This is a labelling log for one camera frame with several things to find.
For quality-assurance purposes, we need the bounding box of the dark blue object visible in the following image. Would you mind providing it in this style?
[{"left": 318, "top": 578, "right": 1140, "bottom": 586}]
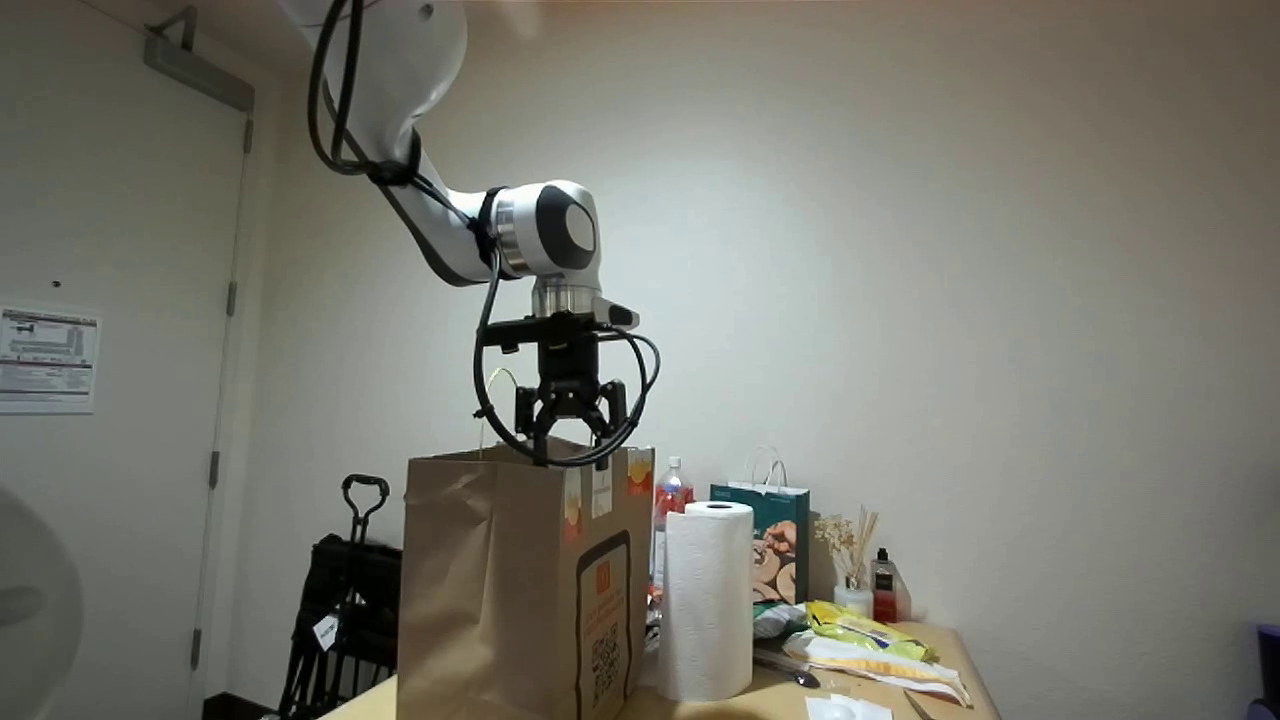
[{"left": 1250, "top": 620, "right": 1280, "bottom": 720}]

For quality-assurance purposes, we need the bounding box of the white wall notice sheet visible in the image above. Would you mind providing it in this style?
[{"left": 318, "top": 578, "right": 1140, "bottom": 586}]
[{"left": 0, "top": 309, "right": 103, "bottom": 414}]

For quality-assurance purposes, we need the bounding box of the brown paper delivery bag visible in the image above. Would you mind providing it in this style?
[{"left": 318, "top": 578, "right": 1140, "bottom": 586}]
[{"left": 394, "top": 439, "right": 659, "bottom": 720}]

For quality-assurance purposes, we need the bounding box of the beige flat packet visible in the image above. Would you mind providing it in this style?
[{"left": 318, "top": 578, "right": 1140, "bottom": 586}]
[{"left": 785, "top": 633, "right": 973, "bottom": 707}]

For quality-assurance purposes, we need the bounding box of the red labelled water bottle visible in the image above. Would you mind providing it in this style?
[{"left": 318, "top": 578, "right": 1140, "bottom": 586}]
[{"left": 650, "top": 455, "right": 697, "bottom": 537}]

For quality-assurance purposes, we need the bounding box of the white paper towel roll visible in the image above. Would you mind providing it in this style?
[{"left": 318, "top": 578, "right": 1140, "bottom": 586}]
[{"left": 659, "top": 497, "right": 761, "bottom": 707}]

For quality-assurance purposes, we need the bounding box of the green printed gift bag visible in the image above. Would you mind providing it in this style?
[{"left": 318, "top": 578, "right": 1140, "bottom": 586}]
[{"left": 709, "top": 455, "right": 816, "bottom": 613}]

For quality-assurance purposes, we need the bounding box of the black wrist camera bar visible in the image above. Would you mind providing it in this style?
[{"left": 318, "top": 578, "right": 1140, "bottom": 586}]
[{"left": 477, "top": 309, "right": 642, "bottom": 356}]

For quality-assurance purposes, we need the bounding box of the small red sauce bottle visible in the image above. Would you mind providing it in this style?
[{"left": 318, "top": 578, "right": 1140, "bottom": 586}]
[{"left": 867, "top": 542, "right": 899, "bottom": 623}]

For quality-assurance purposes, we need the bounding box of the black utensil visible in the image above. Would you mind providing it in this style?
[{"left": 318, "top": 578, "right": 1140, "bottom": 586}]
[{"left": 753, "top": 643, "right": 825, "bottom": 691}]

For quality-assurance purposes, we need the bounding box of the black folding cart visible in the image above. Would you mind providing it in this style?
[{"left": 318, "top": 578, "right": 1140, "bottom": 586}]
[{"left": 276, "top": 472, "right": 407, "bottom": 720}]

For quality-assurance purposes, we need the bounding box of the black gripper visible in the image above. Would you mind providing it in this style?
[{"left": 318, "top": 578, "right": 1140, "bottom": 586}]
[{"left": 515, "top": 336, "right": 631, "bottom": 468}]

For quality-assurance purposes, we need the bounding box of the yellow snack packet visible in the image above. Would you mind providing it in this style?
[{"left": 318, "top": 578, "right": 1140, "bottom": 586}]
[{"left": 796, "top": 595, "right": 942, "bottom": 669}]

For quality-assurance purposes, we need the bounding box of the grey door closer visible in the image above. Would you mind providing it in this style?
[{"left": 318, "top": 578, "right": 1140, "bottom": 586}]
[{"left": 140, "top": 13, "right": 257, "bottom": 117}]

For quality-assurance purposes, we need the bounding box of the reed diffuser jar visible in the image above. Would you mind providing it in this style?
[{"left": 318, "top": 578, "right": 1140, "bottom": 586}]
[{"left": 810, "top": 506, "right": 884, "bottom": 617}]

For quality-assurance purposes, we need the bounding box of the white door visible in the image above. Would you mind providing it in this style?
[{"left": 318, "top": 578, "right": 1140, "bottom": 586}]
[{"left": 0, "top": 37, "right": 257, "bottom": 720}]

